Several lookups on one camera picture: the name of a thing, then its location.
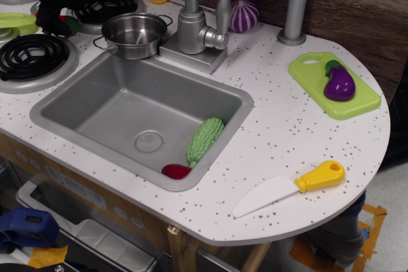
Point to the rear black stove burner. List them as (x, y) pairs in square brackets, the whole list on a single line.
[(92, 14)]

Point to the grey stove knob front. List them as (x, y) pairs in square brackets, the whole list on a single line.
[(35, 7)]

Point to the black stove burner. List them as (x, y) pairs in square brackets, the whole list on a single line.
[(92, 14), (36, 62)]

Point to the silver toy faucet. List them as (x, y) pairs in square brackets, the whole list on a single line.
[(195, 44)]

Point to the purple toy eggplant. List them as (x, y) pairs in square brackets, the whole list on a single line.
[(340, 85)]

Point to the grey toy sink basin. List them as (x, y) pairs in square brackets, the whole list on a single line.
[(141, 115)]

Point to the dark red toy vegetable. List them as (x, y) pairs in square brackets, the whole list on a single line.
[(176, 171)]

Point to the stainless steel pot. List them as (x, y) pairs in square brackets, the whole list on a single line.
[(133, 36)]

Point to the green toy cutting board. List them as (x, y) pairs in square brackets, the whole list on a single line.
[(309, 72)]

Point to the blue clamp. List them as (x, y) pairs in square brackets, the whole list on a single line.
[(27, 227)]

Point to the grey support pole right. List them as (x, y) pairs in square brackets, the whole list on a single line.
[(292, 34)]

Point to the purple white toy onion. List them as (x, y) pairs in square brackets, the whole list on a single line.
[(244, 16)]

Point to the green toy bitter gourd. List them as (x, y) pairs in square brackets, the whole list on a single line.
[(202, 139)]

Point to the toy knife yellow handle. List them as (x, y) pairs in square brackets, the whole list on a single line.
[(327, 174)]

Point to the front black stove burner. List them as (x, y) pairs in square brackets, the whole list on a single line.
[(36, 62)]

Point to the red toy chili pepper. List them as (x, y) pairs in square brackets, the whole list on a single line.
[(63, 25)]

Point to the light green toy plate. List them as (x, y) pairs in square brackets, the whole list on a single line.
[(24, 23)]

